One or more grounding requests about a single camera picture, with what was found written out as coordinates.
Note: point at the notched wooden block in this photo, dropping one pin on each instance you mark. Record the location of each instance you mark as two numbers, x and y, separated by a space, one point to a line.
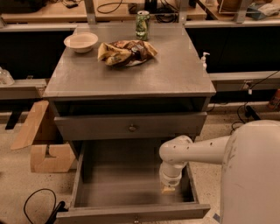
51 158

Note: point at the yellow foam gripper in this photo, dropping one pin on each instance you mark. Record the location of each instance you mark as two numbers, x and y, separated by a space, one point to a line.
170 179

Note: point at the white ceramic bowl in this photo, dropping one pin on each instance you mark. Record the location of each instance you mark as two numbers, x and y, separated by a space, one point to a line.
82 42

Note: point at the grey drawer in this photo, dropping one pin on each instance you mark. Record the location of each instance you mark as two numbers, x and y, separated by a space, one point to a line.
96 127
117 182

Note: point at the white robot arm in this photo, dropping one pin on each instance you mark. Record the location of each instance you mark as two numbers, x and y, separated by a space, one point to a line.
250 170

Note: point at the grey three-drawer cabinet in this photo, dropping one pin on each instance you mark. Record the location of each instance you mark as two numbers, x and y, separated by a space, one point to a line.
174 81

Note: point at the green soda can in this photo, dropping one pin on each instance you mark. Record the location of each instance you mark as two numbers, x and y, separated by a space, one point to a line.
142 25

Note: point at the orange bottle right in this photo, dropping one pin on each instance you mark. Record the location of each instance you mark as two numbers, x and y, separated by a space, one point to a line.
274 102

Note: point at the crumpled yellow chip bag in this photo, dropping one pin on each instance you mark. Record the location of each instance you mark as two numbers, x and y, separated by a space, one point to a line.
126 53

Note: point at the white pump bottle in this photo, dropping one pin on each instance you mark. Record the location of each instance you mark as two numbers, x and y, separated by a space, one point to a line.
204 59

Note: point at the wooden workbench background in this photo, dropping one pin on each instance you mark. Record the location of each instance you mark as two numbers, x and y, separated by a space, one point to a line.
104 10

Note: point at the upright wooden board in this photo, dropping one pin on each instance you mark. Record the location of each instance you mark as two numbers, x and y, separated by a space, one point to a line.
31 126

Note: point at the grey top drawer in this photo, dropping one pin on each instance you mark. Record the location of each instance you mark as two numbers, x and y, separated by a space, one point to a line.
96 127

